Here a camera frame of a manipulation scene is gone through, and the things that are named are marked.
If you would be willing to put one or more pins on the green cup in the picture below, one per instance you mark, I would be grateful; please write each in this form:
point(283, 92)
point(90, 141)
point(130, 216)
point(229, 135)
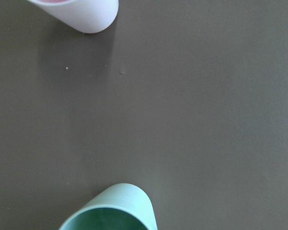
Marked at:
point(120, 207)

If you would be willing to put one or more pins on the pink cup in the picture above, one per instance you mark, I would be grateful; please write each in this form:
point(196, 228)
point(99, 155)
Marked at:
point(86, 16)

